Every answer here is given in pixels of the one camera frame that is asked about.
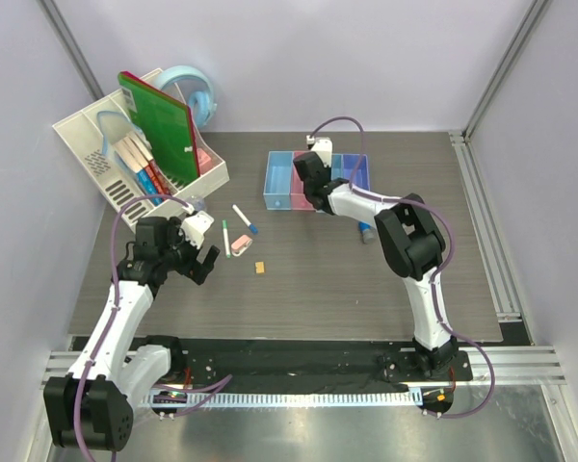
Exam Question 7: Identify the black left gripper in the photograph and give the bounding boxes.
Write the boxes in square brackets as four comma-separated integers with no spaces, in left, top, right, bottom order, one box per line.
[159,218,218,284]

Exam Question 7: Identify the four colour drawer organizer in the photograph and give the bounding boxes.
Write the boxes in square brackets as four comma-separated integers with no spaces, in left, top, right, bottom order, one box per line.
[263,151,371,212]

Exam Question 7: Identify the green capped marker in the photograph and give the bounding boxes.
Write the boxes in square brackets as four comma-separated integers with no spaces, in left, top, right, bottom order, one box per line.
[222,219,232,259]

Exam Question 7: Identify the blue capped marker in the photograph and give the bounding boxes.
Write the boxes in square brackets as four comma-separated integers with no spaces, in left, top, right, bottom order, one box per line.
[231,204,258,235]

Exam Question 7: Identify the clear jar of paperclips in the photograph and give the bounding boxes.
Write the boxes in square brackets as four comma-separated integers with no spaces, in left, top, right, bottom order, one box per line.
[187,195,206,212]

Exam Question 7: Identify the blue grey glue stick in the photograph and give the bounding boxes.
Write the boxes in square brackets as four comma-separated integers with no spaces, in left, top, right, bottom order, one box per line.
[358,222,376,244]

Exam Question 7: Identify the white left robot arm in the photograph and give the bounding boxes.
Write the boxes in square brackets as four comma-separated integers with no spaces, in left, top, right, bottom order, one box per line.
[43,211,220,455]

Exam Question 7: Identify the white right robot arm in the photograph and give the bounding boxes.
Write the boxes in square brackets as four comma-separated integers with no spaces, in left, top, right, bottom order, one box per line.
[293,151,459,380]

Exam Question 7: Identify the blue and red books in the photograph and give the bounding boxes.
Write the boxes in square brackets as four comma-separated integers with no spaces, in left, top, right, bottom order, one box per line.
[136,164,170,206]

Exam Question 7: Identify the pink box in rack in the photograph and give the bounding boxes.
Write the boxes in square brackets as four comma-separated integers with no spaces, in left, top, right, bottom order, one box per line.
[197,148,213,175]

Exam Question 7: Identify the light blue headphones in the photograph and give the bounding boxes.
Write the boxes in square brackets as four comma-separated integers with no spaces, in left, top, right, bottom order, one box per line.
[154,65,217,129]

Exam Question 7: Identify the green folder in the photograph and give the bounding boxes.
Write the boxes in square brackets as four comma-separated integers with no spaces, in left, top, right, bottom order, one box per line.
[118,71,200,185]

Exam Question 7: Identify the white desk organizer rack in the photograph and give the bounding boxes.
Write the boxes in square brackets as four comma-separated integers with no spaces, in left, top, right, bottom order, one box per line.
[54,69,229,228]

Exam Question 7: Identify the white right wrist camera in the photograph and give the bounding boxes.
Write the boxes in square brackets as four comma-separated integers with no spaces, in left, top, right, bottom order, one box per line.
[305,135,333,167]

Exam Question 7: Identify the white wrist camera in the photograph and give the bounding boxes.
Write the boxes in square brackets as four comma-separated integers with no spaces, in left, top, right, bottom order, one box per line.
[305,135,333,167]
[180,211,214,249]

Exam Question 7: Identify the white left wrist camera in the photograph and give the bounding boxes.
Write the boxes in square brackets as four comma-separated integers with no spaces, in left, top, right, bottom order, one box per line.
[180,211,214,249]

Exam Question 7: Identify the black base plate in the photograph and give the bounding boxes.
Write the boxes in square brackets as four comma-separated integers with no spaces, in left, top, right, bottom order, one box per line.
[164,339,473,395]

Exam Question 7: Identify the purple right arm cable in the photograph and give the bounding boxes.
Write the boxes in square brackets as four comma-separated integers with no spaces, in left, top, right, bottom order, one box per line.
[311,116,496,419]

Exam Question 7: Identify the white slotted cable duct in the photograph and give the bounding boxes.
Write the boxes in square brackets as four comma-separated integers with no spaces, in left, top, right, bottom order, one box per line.
[141,388,423,411]

